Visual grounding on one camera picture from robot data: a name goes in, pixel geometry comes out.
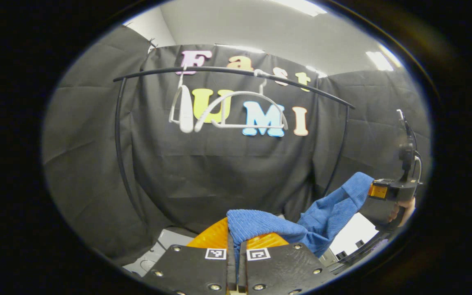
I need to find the large ceiling light panel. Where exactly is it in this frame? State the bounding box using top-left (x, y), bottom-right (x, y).
top-left (268, 0), bottom-right (327, 17)

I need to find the black backdrop cloth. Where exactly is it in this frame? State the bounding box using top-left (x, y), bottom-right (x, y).
top-left (41, 25), bottom-right (433, 267)

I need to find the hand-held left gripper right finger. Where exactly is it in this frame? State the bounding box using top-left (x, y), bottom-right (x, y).
top-left (237, 232), bottom-right (336, 295)

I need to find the white plastic hanger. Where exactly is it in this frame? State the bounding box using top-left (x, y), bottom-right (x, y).
top-left (194, 69), bottom-right (289, 133)
top-left (168, 72), bottom-right (196, 134)

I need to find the blue corduroy jacket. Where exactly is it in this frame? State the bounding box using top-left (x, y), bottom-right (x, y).
top-left (226, 172), bottom-right (375, 263)

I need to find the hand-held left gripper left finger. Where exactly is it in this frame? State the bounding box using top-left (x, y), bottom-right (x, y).
top-left (142, 217), bottom-right (237, 295)

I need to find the black metal clothes rack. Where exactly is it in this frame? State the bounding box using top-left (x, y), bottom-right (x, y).
top-left (112, 66), bottom-right (356, 224)

